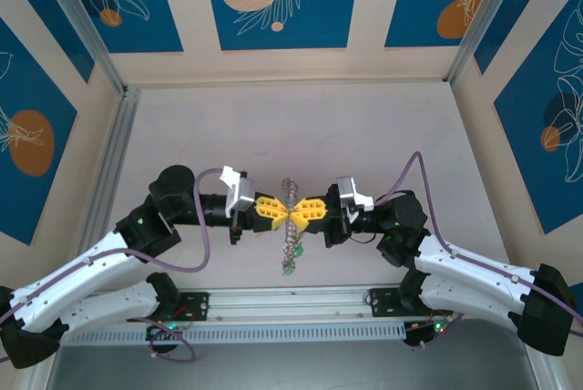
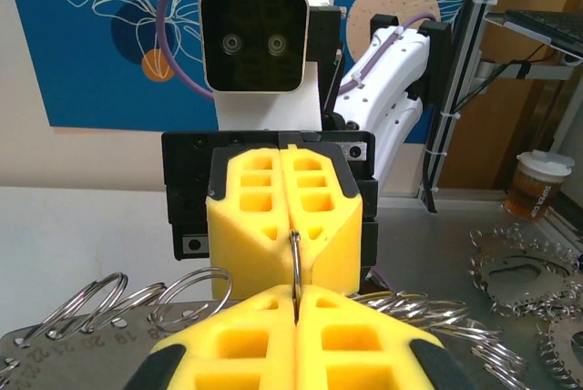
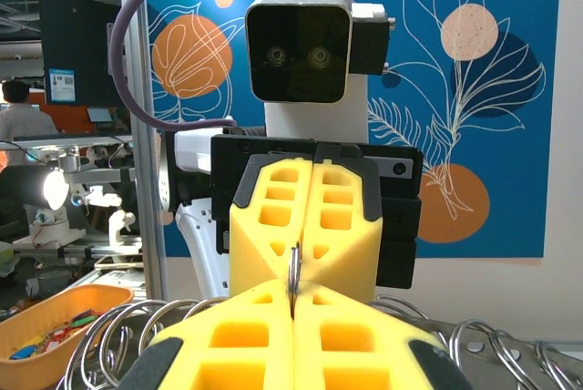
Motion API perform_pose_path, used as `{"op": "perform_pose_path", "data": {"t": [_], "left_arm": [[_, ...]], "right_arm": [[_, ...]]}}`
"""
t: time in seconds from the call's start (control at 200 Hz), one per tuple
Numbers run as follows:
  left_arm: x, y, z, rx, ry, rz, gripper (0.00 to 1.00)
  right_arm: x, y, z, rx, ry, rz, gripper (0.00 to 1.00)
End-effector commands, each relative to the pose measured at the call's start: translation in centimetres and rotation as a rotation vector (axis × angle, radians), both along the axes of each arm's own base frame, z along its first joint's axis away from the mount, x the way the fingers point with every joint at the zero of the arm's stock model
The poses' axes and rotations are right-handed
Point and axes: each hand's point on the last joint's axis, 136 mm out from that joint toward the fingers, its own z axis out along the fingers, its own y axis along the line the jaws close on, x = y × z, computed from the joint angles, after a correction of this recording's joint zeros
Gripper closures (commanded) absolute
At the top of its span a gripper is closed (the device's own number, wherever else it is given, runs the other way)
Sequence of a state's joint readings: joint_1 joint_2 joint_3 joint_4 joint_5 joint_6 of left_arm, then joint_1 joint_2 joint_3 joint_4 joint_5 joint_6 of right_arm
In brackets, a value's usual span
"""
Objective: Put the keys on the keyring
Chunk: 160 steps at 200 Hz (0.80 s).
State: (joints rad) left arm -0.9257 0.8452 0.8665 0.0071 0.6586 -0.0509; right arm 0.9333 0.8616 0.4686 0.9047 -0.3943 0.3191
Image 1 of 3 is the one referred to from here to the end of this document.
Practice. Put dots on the green key tag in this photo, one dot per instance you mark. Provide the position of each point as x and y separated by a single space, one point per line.
299 251
288 271

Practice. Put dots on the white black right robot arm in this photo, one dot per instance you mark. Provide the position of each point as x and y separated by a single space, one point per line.
478 271

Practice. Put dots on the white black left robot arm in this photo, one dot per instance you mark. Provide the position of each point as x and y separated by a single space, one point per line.
91 267

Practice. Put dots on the black mounting plate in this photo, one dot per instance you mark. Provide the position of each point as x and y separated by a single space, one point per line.
385 303
198 305

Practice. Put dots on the black controller board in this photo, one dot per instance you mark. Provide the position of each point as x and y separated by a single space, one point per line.
423 333
164 333

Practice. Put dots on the blue poster with orange circle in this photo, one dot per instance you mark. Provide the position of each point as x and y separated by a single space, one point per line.
27 89
524 135

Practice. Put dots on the blue poster with white flower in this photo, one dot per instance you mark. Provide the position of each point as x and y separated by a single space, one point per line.
150 34

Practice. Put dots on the blue poster with beige circle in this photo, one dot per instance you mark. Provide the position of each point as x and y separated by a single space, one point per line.
328 21

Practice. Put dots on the blue poster with fern leaf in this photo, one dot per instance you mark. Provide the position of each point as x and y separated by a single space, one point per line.
410 7

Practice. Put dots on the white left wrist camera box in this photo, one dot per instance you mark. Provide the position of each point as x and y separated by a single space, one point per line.
241 194

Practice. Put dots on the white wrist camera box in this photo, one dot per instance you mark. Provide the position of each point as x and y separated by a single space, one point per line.
241 194
348 189

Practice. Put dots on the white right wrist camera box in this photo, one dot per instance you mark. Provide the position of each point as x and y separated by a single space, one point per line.
348 189

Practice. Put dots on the aluminium frame rail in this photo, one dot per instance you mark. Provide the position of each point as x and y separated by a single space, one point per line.
41 381
111 171
544 374

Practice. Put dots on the grooved aluminium mounting rail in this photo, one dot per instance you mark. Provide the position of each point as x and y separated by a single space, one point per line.
291 303

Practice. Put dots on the aluminium frame post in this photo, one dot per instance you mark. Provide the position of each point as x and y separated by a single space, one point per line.
88 30
483 16

